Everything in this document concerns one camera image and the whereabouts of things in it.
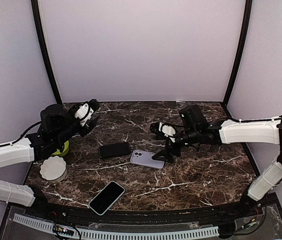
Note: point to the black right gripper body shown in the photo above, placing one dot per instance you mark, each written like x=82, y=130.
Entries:
x=172, y=147

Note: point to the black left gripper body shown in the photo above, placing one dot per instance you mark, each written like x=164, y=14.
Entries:
x=85, y=131

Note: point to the white silicone phone case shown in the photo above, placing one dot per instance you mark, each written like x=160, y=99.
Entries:
x=144, y=158

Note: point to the black smartphone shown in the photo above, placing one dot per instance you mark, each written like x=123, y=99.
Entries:
x=114, y=150

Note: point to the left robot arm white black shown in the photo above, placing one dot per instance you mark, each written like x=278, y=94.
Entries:
x=56, y=126

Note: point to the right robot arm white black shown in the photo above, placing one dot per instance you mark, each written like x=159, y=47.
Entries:
x=196, y=130

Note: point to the white fluted bowl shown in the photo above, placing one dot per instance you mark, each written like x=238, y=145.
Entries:
x=53, y=169

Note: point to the small circuit board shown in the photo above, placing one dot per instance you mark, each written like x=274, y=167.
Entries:
x=62, y=231

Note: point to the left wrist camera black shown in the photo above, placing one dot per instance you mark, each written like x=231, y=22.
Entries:
x=84, y=111

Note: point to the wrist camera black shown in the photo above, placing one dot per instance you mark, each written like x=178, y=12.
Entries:
x=84, y=111
x=163, y=131

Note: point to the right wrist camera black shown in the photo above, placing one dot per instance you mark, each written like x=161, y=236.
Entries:
x=163, y=131

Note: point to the white slotted cable duct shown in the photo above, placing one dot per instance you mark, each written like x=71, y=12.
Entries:
x=101, y=231

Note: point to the black table edge rail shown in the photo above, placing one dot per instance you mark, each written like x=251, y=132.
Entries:
x=83, y=216

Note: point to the black left frame post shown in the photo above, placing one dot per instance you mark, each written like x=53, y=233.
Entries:
x=44, y=51

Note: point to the black frame post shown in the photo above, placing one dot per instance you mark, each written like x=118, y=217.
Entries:
x=44, y=51
x=239, y=52

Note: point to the black right frame post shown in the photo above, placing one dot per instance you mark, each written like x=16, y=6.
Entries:
x=239, y=52

